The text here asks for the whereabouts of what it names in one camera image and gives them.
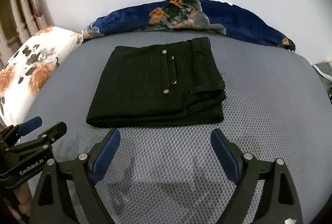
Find black pants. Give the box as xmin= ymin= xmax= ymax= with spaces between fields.
xmin=86 ymin=37 xmax=226 ymax=128

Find person hand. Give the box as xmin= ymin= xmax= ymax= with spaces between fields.
xmin=3 ymin=182 xmax=33 ymax=221

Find white floral pillow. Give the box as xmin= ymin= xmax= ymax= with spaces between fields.
xmin=1 ymin=26 xmax=83 ymax=126

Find beige curtain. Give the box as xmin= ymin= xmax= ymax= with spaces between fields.
xmin=1 ymin=0 xmax=47 ymax=66

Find grey mesh mattress cover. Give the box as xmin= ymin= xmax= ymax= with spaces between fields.
xmin=26 ymin=32 xmax=331 ymax=223

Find white patterned cloth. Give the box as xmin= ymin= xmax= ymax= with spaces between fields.
xmin=312 ymin=61 xmax=332 ymax=103

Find blue floral blanket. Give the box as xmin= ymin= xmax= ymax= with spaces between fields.
xmin=82 ymin=0 xmax=296 ymax=52

